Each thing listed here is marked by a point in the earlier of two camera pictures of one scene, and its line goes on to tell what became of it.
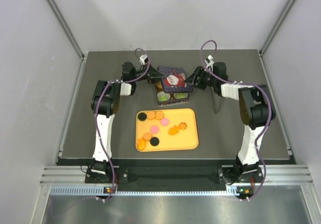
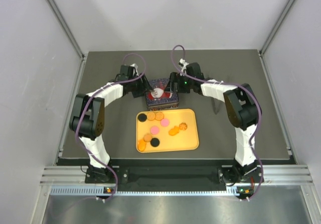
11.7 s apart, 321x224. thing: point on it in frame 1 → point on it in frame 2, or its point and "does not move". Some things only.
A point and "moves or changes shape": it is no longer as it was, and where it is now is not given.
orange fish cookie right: x=173 y=130 does not move
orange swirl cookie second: x=182 y=126 does not move
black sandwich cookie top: x=142 y=116 does not move
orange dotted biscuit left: x=151 y=115 does not move
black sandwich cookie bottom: x=154 y=141 does not move
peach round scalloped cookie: x=147 y=136 does not move
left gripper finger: x=153 y=74 → x=147 y=86
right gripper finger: x=197 y=78 → x=172 y=85
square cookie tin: x=168 y=99 moves or changes shape
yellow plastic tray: x=157 y=130 does not move
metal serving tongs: x=215 y=98 does not move
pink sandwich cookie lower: x=154 y=129 does not move
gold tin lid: x=174 y=80 moves or changes shape
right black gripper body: x=211 y=80 → x=184 y=84
